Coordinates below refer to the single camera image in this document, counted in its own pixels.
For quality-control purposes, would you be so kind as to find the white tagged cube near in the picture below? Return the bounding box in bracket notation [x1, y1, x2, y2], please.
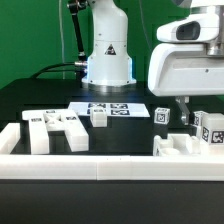
[154, 107, 170, 124]

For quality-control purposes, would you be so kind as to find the white marker sheet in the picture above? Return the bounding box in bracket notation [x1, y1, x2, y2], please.
[68, 102, 150, 117]

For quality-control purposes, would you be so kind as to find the white hanging cable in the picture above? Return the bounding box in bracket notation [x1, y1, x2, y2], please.
[58, 0, 66, 80]

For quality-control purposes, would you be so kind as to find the white chair back frame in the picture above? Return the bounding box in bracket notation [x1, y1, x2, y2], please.
[22, 109, 89, 154]

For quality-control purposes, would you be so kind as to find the black cable bundle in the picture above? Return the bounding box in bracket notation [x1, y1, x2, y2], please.
[29, 60, 88, 80]

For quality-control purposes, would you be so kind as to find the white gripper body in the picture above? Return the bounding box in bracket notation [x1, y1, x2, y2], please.
[148, 13, 224, 96]

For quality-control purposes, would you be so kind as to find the white tagged cube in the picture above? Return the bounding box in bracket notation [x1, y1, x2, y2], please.
[193, 111, 206, 126]
[154, 107, 170, 124]

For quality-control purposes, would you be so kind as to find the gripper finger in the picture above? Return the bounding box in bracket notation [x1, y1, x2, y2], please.
[175, 96, 190, 125]

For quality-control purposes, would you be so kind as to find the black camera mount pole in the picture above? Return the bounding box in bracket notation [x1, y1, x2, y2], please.
[67, 0, 88, 61]

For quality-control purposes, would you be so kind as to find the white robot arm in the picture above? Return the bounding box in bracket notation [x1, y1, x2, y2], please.
[82, 0, 224, 123]

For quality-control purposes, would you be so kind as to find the white tagged cube far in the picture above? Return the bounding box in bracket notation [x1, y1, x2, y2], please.
[193, 111, 206, 126]

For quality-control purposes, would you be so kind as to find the white chair seat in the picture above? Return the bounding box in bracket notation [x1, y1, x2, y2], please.
[153, 133, 201, 157]

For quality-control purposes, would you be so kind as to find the white U-shaped fence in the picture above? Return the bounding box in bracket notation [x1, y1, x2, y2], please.
[0, 123, 224, 181]

